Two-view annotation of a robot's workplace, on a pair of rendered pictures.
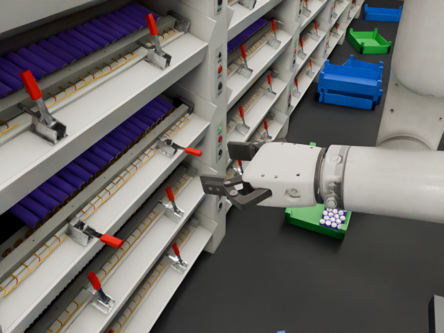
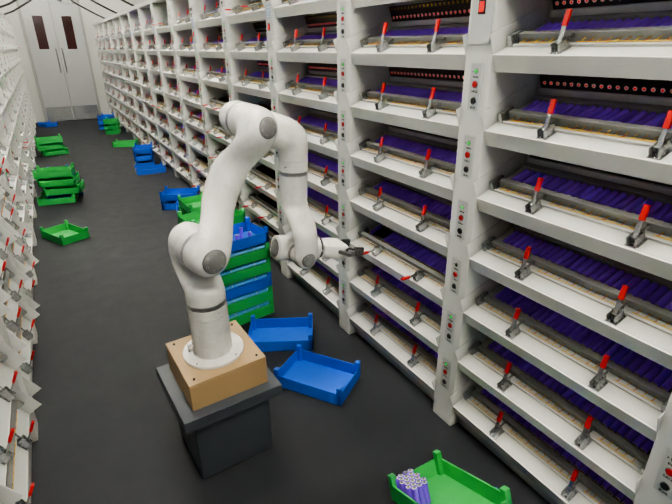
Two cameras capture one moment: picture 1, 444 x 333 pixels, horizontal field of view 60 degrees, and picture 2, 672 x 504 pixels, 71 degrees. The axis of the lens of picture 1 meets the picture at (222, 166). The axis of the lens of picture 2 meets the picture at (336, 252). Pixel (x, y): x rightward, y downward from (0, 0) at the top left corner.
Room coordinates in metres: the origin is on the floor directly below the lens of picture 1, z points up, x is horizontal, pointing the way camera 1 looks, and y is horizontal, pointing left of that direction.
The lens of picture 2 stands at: (1.32, -1.33, 1.28)
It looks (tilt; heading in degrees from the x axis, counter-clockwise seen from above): 24 degrees down; 125
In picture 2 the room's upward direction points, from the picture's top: 1 degrees counter-clockwise
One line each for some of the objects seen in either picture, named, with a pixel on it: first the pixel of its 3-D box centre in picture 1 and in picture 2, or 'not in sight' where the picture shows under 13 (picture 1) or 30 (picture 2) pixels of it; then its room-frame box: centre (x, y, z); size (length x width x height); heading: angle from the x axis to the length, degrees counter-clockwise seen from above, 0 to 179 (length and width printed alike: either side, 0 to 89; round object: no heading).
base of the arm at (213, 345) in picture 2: not in sight; (210, 326); (0.27, -0.52, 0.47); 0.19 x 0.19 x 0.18
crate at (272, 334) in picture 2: not in sight; (280, 331); (0.01, 0.07, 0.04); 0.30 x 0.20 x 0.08; 38
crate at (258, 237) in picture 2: not in sight; (231, 235); (-0.32, 0.12, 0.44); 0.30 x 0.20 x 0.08; 74
